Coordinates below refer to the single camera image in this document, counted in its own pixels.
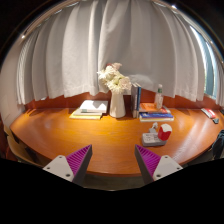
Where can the wooden chair left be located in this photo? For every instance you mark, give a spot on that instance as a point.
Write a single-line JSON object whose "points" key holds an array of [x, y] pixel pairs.
{"points": [[19, 151]]}

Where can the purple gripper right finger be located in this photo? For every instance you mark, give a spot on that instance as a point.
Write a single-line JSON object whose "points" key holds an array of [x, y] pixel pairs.
{"points": [[154, 167]]}

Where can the yellow book at bottom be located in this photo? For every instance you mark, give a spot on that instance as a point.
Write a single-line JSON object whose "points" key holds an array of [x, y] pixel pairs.
{"points": [[78, 114]]}

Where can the red and white booklet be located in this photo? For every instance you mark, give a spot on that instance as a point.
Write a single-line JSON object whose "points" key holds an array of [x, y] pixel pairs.
{"points": [[209, 113]]}

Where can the grey upright book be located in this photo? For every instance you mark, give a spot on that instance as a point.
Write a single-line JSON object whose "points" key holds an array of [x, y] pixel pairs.
{"points": [[134, 98]]}

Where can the blue upright book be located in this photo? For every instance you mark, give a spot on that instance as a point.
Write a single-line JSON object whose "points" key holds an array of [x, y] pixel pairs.
{"points": [[138, 100]]}

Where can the blue flat book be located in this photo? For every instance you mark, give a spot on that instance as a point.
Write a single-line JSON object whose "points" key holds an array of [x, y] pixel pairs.
{"points": [[150, 117]]}

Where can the white curtain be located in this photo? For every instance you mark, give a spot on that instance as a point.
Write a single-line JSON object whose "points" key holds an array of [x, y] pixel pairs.
{"points": [[155, 46]]}

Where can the black chair right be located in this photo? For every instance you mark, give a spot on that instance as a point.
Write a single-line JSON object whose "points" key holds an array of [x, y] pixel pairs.
{"points": [[218, 145]]}

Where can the white book on top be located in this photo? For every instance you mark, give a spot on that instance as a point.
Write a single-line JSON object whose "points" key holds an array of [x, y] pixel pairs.
{"points": [[94, 106]]}

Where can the clear plastic bottle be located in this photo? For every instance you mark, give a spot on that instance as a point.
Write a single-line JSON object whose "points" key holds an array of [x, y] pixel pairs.
{"points": [[158, 101]]}

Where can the small dark object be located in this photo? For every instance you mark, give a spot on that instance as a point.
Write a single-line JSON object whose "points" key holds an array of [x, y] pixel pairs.
{"points": [[216, 121]]}

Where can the white ceramic vase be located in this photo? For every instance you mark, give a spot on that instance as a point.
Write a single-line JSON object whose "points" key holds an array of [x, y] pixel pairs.
{"points": [[117, 106]]}

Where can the orange flat book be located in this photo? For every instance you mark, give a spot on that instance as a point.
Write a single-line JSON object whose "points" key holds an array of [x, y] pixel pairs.
{"points": [[151, 108]]}

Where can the white flower bouquet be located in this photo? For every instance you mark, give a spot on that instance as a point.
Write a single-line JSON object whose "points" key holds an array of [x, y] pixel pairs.
{"points": [[113, 80]]}

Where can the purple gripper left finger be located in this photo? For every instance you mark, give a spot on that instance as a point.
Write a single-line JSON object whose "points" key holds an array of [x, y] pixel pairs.
{"points": [[72, 167]]}

